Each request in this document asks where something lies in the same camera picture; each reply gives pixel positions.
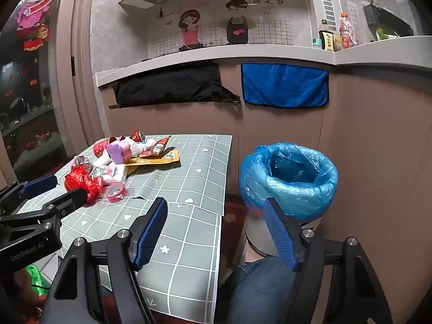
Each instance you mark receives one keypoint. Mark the green plastic bag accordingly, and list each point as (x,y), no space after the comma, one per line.
(35,276)

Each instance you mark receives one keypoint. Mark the white tissue packet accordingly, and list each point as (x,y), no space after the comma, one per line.
(114,172)

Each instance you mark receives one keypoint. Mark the cartoon wall sticker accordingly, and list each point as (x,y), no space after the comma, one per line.
(216,23)

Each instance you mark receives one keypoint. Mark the white counter ledge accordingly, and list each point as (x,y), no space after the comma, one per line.
(270,55)

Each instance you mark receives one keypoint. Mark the purple eggplant sponge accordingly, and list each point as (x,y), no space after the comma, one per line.
(116,152)

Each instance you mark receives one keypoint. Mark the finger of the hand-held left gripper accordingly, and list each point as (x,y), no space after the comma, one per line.
(67,202)
(37,185)

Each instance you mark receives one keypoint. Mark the silver foil wrapper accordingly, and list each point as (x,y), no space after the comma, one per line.
(82,162)

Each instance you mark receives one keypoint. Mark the blue towel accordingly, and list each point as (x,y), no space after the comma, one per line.
(283,86)

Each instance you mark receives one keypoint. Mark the blue plastic bin liner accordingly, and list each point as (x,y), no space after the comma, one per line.
(290,189)

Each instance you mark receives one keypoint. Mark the glass sliding door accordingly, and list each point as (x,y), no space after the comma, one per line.
(27,91)

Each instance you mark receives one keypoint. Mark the yellow padded envelope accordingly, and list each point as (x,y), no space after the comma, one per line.
(165,158)

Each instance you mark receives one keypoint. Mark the person's leg in jeans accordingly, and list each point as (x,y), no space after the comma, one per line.
(260,287)

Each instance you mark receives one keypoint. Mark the green vegetable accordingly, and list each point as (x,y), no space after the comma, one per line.
(384,34)

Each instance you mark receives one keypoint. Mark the white trash bin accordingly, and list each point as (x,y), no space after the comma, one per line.
(258,236)

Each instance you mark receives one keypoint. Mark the small teal jar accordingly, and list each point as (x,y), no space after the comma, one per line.
(317,44)

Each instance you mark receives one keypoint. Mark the pink figure window decal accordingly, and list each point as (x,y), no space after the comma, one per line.
(33,10)

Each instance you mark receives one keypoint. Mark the white vent panel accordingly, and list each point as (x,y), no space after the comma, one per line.
(326,6)

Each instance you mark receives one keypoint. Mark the red dotted paper cup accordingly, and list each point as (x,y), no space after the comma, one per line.
(100,148)

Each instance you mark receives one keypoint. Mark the orange cap clear bottle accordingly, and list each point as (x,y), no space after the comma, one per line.
(347,33)

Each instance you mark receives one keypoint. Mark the black cloth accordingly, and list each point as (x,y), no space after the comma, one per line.
(168,84)

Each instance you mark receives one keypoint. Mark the red drink can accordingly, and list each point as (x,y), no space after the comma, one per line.
(137,136)

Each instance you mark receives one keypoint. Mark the black utensil holder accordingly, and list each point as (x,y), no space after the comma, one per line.
(370,11)

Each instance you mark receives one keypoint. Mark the green checked table mat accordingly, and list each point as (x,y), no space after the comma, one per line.
(189,243)

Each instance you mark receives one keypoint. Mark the red sachet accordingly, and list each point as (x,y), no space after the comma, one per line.
(161,144)
(148,155)

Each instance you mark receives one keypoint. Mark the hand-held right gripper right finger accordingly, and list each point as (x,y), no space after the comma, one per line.
(280,239)

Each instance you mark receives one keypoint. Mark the dark sauce bottle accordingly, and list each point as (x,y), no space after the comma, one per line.
(329,38)

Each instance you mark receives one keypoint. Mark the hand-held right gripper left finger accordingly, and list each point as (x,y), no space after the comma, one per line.
(152,233)

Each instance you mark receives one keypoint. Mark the red plastic bag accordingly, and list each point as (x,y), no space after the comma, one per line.
(79,182)

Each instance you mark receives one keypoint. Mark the red flowered rug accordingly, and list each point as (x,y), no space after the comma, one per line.
(234,229)

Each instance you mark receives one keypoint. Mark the pink tape roll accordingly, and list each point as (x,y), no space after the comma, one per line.
(116,192)

